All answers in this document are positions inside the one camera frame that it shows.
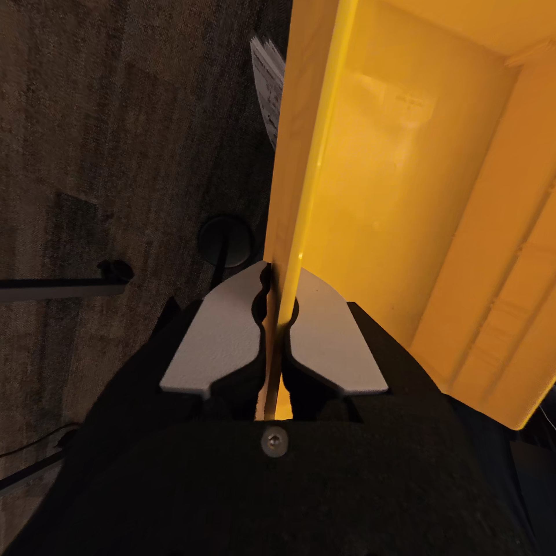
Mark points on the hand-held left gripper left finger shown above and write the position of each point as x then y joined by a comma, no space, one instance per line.
217,343

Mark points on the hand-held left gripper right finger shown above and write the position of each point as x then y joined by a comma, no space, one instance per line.
334,347

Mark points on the yellow plastic bin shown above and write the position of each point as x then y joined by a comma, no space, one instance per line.
391,173

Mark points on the black round floor disc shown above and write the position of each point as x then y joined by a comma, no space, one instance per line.
230,239

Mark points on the grey desk foot bar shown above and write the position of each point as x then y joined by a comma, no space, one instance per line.
52,290

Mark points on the dark floor bar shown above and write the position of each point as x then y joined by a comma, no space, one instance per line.
30,473

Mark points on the white printed paper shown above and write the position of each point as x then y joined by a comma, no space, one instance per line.
269,82

